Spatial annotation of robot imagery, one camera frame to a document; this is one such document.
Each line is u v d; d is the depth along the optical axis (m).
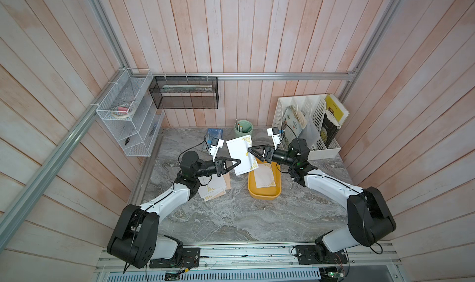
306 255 0.73
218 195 0.90
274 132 0.71
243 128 1.07
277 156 0.70
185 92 1.03
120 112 0.75
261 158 0.70
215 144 0.69
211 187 0.93
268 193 0.91
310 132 0.95
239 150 0.72
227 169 0.71
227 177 0.95
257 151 0.78
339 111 0.92
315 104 1.05
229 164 0.71
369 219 0.44
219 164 0.66
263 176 0.99
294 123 0.96
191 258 0.73
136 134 0.78
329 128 0.96
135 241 0.42
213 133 1.16
